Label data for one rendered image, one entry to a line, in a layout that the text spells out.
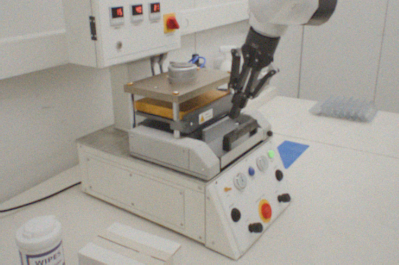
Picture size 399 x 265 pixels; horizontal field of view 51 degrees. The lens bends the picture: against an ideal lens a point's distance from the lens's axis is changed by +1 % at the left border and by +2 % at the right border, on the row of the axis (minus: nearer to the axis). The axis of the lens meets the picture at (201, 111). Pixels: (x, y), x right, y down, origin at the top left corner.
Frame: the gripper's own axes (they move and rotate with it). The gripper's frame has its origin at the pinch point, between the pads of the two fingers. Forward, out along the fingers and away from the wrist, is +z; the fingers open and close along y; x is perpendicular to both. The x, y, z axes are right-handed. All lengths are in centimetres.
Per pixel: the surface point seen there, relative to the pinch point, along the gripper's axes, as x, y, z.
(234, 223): -13.3, 15.4, 20.3
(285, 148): 48, 4, 32
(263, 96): 89, -27, 38
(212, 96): 4.0, -9.8, 4.0
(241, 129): -1.6, 3.9, 4.5
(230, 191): -10.4, 10.4, 15.3
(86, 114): 3, -54, 37
